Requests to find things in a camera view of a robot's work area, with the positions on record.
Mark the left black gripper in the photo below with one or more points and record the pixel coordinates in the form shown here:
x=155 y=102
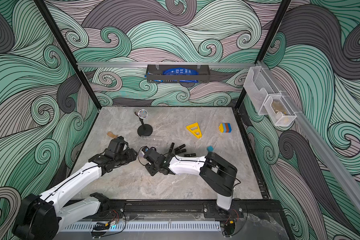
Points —
x=132 y=154

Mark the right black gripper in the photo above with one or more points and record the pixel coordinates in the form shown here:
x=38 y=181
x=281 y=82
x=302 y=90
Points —
x=151 y=159

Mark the black gold lipstick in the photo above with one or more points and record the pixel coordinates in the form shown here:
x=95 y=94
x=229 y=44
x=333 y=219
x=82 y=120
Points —
x=171 y=148

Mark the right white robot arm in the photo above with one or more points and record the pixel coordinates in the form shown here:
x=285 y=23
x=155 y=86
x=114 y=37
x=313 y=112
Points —
x=218 y=173

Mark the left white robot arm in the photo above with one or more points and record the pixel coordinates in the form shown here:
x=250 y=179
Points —
x=42 y=217

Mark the brown wooden block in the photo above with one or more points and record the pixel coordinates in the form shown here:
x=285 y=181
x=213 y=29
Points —
x=111 y=135

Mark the black lipstick tube middle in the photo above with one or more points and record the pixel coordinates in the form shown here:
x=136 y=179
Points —
x=180 y=151

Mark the black lipstick tube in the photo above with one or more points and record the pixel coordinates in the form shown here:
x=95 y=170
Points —
x=180 y=147
x=180 y=151
x=190 y=155

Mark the black lipstick tube upper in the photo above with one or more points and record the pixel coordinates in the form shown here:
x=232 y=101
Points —
x=180 y=147

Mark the black lipstick tube lower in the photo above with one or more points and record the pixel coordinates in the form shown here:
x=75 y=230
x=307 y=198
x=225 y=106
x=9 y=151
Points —
x=190 y=155

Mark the yellow triangle toy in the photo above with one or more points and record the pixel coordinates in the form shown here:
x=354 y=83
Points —
x=195 y=130

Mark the multicolour block stack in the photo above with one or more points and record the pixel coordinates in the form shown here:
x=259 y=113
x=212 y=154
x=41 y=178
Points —
x=225 y=128

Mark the blue item in tray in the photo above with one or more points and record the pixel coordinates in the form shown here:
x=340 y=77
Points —
x=180 y=72

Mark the white slotted cable duct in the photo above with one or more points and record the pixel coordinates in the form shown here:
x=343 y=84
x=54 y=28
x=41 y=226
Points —
x=150 y=226

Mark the black wall tray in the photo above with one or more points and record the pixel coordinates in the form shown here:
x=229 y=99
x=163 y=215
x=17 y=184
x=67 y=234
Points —
x=154 y=74

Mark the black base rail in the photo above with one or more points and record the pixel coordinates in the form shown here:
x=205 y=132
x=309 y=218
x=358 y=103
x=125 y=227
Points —
x=207 y=209

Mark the aluminium rail back wall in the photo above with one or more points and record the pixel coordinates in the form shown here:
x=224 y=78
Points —
x=124 y=64

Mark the aluminium rail wall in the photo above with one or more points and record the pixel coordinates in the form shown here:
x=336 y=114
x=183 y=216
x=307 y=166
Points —
x=124 y=64
x=322 y=149

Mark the clear wall bin large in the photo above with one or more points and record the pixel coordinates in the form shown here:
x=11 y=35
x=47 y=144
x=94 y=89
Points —
x=259 y=86

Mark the clear wall bin small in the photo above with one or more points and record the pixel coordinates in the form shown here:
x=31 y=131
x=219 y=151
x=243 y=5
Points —
x=278 y=111

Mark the aluminium rail right wall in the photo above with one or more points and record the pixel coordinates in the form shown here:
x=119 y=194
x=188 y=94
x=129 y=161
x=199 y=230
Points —
x=322 y=149

